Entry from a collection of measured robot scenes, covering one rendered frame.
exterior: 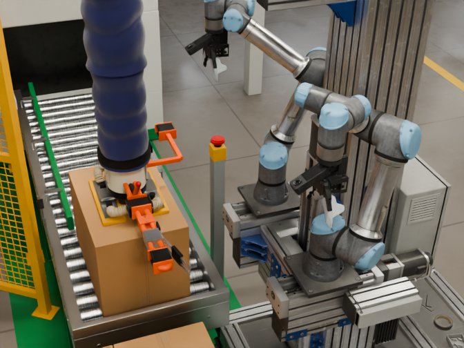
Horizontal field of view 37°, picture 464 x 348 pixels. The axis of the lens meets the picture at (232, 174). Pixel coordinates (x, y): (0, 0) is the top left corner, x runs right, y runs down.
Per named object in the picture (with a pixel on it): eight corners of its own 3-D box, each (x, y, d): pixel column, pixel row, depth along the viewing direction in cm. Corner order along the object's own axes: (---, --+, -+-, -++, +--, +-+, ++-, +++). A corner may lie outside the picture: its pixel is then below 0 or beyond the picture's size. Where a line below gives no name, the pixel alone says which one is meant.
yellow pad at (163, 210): (129, 176, 324) (128, 167, 321) (150, 172, 327) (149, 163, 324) (147, 217, 298) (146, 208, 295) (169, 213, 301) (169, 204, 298)
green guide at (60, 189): (18, 94, 474) (16, 83, 469) (33, 92, 477) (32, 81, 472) (54, 234, 350) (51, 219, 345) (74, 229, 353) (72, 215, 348)
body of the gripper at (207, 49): (228, 58, 280) (229, 30, 273) (208, 61, 277) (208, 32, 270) (222, 50, 286) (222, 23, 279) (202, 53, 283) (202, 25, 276)
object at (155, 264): (148, 260, 259) (147, 250, 256) (167, 256, 261) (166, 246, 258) (153, 274, 252) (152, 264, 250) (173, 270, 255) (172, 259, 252)
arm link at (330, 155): (324, 152, 190) (311, 137, 197) (323, 166, 193) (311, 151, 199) (349, 147, 192) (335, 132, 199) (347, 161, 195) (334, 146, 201)
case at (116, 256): (76, 237, 349) (67, 170, 327) (153, 220, 362) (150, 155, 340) (103, 318, 303) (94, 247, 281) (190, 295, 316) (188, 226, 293)
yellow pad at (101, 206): (88, 183, 319) (87, 174, 316) (110, 179, 322) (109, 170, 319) (103, 226, 292) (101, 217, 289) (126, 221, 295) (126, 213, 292)
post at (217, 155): (209, 293, 396) (208, 143, 340) (220, 291, 398) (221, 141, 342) (213, 301, 390) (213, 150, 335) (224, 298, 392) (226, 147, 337)
